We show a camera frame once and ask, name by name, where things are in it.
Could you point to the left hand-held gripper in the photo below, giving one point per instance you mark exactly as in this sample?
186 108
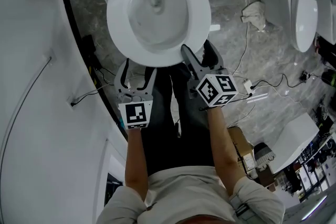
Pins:
135 115

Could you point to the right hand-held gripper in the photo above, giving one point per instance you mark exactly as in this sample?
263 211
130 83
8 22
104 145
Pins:
218 89

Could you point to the person's left forearm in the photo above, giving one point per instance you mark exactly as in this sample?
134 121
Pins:
136 162

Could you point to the person's right forearm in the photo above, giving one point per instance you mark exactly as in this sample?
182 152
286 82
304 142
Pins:
223 149

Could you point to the white toilet bowl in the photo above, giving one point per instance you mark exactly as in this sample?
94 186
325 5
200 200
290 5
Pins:
157 18

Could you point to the white power adapter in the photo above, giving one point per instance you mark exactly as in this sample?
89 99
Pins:
248 85

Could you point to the black power adapter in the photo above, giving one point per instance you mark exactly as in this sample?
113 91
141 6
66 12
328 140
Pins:
88 44

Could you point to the person's black trousers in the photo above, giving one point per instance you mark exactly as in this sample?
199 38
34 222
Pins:
162 139

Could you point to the white crumpled cloth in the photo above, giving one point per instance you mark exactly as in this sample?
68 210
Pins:
254 14

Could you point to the dark framed window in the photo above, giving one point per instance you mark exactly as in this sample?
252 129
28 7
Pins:
113 178

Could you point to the grey knitted item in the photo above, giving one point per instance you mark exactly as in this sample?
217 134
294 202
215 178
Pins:
262 153

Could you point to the person's light grey shirt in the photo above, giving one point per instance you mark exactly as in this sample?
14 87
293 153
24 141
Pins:
183 186

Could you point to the white rectangular tub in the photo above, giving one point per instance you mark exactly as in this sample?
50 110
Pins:
296 141

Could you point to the thin black wall conduit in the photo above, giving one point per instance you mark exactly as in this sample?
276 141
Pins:
50 59

